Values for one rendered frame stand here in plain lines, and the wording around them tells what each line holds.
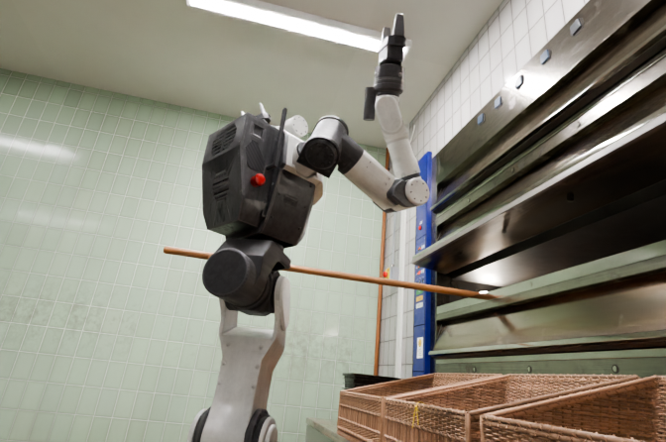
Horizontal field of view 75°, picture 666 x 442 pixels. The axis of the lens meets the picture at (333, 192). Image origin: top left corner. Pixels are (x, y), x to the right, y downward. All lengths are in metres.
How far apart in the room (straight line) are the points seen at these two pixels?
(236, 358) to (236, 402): 0.10
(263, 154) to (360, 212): 2.28
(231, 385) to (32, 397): 2.16
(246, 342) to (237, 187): 0.39
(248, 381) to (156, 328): 1.97
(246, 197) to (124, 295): 2.13
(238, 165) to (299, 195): 0.19
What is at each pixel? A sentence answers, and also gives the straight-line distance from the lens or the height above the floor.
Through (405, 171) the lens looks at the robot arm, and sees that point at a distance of 1.24.
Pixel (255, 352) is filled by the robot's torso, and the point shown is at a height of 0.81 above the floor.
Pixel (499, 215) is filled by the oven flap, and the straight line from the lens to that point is 1.72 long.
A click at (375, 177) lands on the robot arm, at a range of 1.16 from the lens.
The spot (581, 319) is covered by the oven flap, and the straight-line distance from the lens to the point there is 1.57.
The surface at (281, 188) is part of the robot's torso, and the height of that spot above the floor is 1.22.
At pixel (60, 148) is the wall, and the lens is 3.59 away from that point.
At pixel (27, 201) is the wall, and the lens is 3.49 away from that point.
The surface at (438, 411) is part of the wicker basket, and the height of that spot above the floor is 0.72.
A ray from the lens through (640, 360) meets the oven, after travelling 1.43.
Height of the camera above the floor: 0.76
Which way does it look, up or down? 24 degrees up
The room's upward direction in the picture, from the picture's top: 6 degrees clockwise
